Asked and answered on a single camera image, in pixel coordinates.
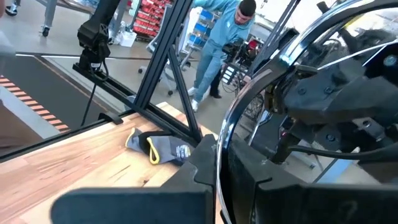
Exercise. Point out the white box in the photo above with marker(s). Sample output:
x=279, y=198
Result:
x=128, y=39

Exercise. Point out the cluttered equipment cart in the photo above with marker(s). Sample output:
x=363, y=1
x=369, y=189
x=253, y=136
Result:
x=239, y=53

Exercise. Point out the red bin shelving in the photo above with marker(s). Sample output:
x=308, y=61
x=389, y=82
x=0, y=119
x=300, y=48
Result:
x=149, y=18

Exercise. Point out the blue bin shelf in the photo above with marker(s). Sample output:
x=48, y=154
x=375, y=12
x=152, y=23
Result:
x=202, y=28

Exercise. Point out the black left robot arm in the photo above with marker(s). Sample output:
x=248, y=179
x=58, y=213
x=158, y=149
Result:
x=93, y=34

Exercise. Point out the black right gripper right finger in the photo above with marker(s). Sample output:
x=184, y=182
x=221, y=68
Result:
x=311, y=205

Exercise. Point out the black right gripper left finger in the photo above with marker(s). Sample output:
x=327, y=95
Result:
x=140, y=208

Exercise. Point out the grey black work glove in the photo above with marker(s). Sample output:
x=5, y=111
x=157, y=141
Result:
x=132, y=141
x=168, y=149

